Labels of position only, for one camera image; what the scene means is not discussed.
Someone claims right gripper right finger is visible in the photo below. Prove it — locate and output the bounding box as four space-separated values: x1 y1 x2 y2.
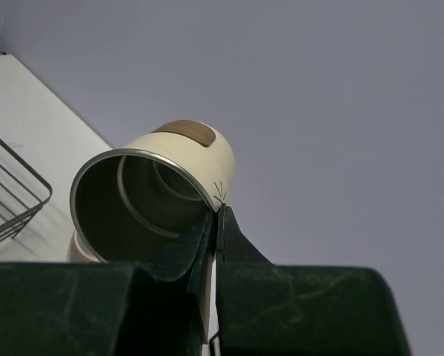
209 205 411 355

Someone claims pink patterned mug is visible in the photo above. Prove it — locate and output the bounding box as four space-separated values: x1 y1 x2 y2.
67 231 99 263

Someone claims wire dish rack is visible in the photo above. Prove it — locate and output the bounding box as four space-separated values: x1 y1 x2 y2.
0 138 53 244

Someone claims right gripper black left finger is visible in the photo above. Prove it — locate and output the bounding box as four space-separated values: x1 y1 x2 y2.
0 212 213 355

